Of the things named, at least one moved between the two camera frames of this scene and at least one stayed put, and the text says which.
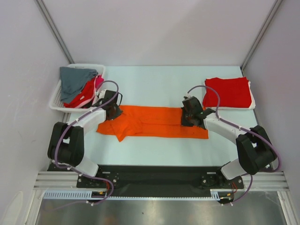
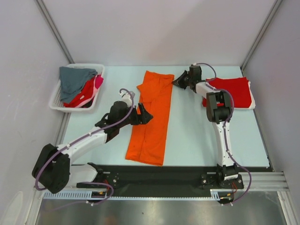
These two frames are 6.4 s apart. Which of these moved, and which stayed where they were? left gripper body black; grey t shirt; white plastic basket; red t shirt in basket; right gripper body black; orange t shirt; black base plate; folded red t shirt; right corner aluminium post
Moved: left gripper body black; right gripper body black; orange t shirt
Stayed: white plastic basket; red t shirt in basket; black base plate; folded red t shirt; grey t shirt; right corner aluminium post
